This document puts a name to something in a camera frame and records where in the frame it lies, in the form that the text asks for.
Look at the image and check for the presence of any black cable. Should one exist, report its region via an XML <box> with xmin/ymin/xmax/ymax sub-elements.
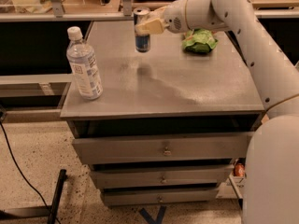
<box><xmin>0</xmin><ymin>109</ymin><xmax>62</xmax><ymax>224</ymax></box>

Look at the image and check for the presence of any grey drawer cabinet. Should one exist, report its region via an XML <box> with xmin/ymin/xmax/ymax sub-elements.
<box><xmin>61</xmin><ymin>21</ymin><xmax>263</xmax><ymax>194</ymax></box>

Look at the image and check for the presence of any orange snack package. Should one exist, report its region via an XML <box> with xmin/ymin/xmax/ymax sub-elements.
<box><xmin>234</xmin><ymin>162</ymin><xmax>245</xmax><ymax>177</ymax></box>

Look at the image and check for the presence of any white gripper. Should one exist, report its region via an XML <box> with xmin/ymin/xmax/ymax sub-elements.
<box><xmin>135</xmin><ymin>0</ymin><xmax>228</xmax><ymax>35</ymax></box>

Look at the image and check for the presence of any black metal stand leg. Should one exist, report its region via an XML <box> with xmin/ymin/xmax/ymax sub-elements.
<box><xmin>0</xmin><ymin>169</ymin><xmax>67</xmax><ymax>224</ymax></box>

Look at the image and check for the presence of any green chip bag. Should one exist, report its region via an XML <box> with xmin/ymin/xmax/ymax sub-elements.
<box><xmin>182</xmin><ymin>29</ymin><xmax>218</xmax><ymax>53</ymax></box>

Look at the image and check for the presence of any grey drawer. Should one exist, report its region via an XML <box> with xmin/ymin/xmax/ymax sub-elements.
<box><xmin>101</xmin><ymin>188</ymin><xmax>219</xmax><ymax>206</ymax></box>
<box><xmin>90</xmin><ymin>164</ymin><xmax>233</xmax><ymax>189</ymax></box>
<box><xmin>73</xmin><ymin>133</ymin><xmax>252</xmax><ymax>164</ymax></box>

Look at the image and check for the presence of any middle grey drawer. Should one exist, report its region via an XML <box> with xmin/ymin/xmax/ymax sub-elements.
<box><xmin>90</xmin><ymin>164</ymin><xmax>233</xmax><ymax>189</ymax></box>

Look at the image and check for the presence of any clear plastic water bottle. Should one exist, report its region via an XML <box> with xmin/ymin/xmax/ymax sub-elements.
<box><xmin>66</xmin><ymin>26</ymin><xmax>103</xmax><ymax>100</ymax></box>

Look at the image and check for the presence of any bottom grey drawer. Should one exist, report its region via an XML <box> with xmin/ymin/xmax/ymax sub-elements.
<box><xmin>101</xmin><ymin>188</ymin><xmax>219</xmax><ymax>206</ymax></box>

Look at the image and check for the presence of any redbull can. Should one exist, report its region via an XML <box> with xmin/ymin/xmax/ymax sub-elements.
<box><xmin>133</xmin><ymin>7</ymin><xmax>150</xmax><ymax>53</ymax></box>

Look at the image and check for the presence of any grey metal rail frame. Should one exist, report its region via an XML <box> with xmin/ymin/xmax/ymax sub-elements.
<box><xmin>0</xmin><ymin>0</ymin><xmax>299</xmax><ymax>21</ymax></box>

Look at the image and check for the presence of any cardboard box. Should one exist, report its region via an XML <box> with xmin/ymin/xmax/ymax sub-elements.
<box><xmin>217</xmin><ymin>159</ymin><xmax>246</xmax><ymax>200</ymax></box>

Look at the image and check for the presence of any top grey drawer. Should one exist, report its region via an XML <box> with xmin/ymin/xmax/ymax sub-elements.
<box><xmin>73</xmin><ymin>133</ymin><xmax>252</xmax><ymax>164</ymax></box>

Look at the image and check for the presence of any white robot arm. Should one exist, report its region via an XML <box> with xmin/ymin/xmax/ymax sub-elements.
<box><xmin>135</xmin><ymin>0</ymin><xmax>299</xmax><ymax>224</ymax></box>

